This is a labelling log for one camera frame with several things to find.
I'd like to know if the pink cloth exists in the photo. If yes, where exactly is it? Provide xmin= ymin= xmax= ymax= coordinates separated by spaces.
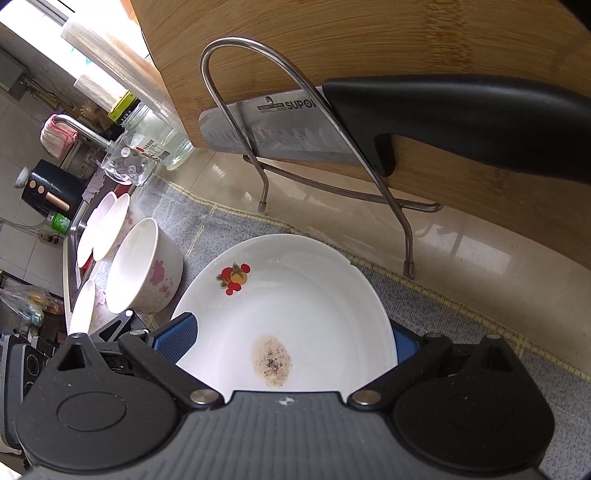
xmin=41 ymin=117 xmax=80 ymax=160

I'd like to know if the glass jar yellow green lid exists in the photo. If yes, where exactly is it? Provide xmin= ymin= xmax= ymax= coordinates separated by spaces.
xmin=108 ymin=90 xmax=195 ymax=169

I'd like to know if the white fruit print plate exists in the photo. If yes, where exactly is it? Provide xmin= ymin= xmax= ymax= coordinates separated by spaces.
xmin=171 ymin=234 xmax=399 ymax=389

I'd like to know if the clear glass mug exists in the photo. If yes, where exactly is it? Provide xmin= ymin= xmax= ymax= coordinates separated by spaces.
xmin=100 ymin=131 xmax=156 ymax=186

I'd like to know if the steel faucet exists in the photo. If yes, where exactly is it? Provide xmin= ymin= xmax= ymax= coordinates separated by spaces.
xmin=51 ymin=115 xmax=123 ymax=151

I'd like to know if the grey teal checked cloth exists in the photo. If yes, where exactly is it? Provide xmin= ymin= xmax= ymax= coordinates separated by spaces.
xmin=139 ymin=175 xmax=591 ymax=480

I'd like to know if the steel wire rack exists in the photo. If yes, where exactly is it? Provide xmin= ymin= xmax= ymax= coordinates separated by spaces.
xmin=201 ymin=37 xmax=445 ymax=278

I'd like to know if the clear plastic grocery bag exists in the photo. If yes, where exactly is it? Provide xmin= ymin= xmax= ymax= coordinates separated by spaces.
xmin=0 ymin=282 xmax=64 ymax=326

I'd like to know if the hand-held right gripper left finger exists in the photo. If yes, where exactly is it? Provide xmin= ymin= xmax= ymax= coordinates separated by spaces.
xmin=55 ymin=313 xmax=225 ymax=413

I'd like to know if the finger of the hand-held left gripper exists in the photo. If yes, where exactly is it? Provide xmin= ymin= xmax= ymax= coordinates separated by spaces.
xmin=90 ymin=310 xmax=151 ymax=343

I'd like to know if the bamboo cutting board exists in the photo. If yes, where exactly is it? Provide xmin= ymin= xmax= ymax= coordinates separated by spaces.
xmin=129 ymin=0 xmax=591 ymax=283

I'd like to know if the white pink flower bowl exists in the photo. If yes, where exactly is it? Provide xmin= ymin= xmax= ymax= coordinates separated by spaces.
xmin=69 ymin=279 xmax=122 ymax=334
xmin=105 ymin=218 xmax=185 ymax=315
xmin=92 ymin=194 xmax=145 ymax=262

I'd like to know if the black air fryer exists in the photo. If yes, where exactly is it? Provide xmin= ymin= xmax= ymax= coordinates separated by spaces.
xmin=14 ymin=159 xmax=86 ymax=219

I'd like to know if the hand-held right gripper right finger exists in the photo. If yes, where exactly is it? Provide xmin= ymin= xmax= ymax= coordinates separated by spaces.
xmin=346 ymin=323 xmax=514 ymax=412

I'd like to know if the black handled kitchen knife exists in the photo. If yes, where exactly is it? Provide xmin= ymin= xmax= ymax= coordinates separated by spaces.
xmin=198 ymin=76 xmax=591 ymax=186

